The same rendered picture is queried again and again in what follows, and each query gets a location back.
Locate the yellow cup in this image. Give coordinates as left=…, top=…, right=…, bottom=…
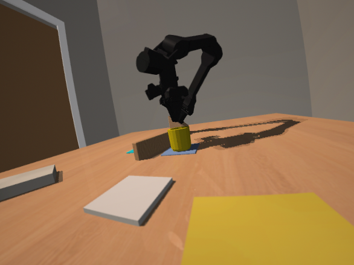
left=167, top=126, right=191, bottom=152

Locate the long wooden bar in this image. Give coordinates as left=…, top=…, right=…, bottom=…
left=132, top=132, right=170, bottom=161

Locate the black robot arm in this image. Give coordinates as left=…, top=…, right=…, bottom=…
left=136, top=34, right=223, bottom=124

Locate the yellow flat pad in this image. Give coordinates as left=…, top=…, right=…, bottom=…
left=181, top=193, right=354, bottom=265

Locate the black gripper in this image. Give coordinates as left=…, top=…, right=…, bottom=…
left=159, top=74, right=188, bottom=122

